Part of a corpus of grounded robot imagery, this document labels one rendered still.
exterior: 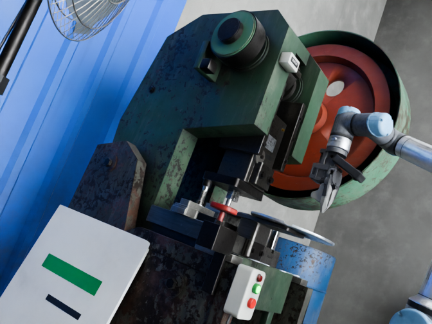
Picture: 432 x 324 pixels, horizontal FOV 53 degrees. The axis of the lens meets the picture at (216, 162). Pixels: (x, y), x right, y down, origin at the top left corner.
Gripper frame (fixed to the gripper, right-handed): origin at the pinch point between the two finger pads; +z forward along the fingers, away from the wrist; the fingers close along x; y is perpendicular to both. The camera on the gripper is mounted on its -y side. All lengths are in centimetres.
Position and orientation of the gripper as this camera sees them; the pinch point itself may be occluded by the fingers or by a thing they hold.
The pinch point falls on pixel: (324, 209)
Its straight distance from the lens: 143.6
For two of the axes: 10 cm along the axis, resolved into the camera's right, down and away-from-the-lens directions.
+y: -7.5, -1.5, 6.4
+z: -3.4, 9.2, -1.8
